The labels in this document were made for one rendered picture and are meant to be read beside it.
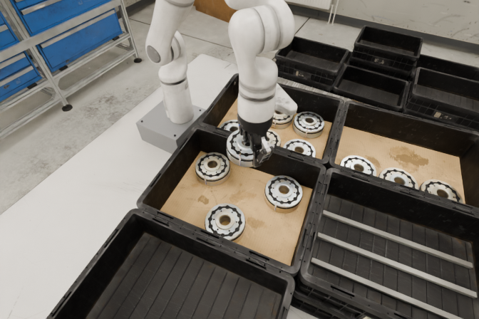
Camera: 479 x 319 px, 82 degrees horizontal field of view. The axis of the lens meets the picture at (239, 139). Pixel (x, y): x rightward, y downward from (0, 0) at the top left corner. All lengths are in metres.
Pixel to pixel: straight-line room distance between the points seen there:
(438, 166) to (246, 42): 0.78
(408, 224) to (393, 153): 0.25
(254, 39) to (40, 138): 2.25
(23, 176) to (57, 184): 1.19
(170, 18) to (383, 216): 0.76
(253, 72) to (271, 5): 0.10
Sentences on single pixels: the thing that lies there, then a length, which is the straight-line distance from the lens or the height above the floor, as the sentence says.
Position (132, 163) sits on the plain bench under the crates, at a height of 0.70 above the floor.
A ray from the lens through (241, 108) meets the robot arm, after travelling 0.54.
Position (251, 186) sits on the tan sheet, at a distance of 0.82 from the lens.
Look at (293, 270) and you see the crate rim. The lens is 0.62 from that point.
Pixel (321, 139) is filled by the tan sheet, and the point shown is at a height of 0.83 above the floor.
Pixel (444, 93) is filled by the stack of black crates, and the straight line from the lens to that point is 2.07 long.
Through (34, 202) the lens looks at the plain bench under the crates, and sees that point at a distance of 1.16.
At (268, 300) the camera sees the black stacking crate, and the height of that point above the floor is 0.83.
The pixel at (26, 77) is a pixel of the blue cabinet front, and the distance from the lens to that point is 2.49.
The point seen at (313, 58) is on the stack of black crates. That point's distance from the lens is 2.05.
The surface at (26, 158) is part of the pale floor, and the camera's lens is 2.45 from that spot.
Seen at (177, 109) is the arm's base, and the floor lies 0.87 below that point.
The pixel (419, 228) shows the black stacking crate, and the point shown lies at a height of 0.83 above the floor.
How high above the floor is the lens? 1.52
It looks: 47 degrees down
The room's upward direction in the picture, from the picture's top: straight up
